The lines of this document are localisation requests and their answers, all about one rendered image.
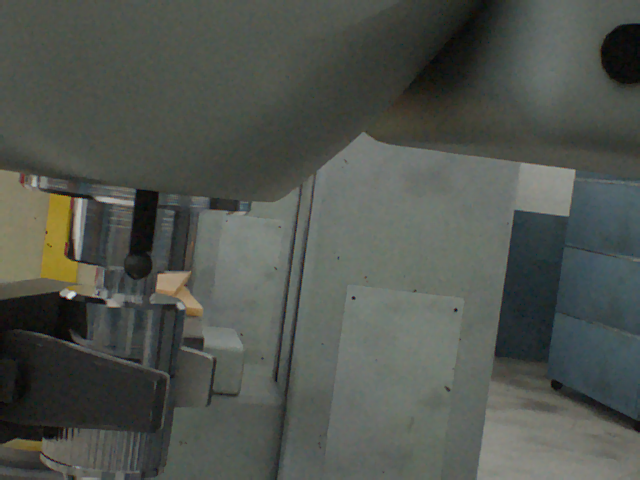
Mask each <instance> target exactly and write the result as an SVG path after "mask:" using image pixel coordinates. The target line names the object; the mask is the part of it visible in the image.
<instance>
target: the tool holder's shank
mask: <svg viewBox="0 0 640 480"><path fill-rule="evenodd" d="M93 267H96V274H95V282H94V289H95V290H96V292H98V293H102V294H106V296H112V297H119V298H128V299H152V298H153V297H156V292H157V284H158V276H159V274H163V273H150V274H149V275H148V276H147V277H145V278H143V279H138V280H136V279H133V278H131V277H129V276H128V275H127V274H126V272H125V270H119V269H111V268H104V267H98V266H93Z"/></svg>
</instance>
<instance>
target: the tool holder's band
mask: <svg viewBox="0 0 640 480"><path fill-rule="evenodd" d="M57 314H58V315H59V316H60V317H61V318H64V319H66V320H69V321H73V322H77V323H82V324H87V325H92V326H98V327H105V328H112V329H122V330H133V331H153V332H164V331H177V330H181V329H183V328H184V323H185V315H186V305H185V304H184V303H183V302H182V300H180V299H178V298H176V296H172V295H169V294H164V293H159V292H156V297H153V298H152V299H128V298H119V297H112V296H106V294H102V293H98V292H96V290H95V289H94V285H72V286H67V287H66V288H64V289H63V290H62V291H61V292H60V297H59V305H58V313H57Z"/></svg>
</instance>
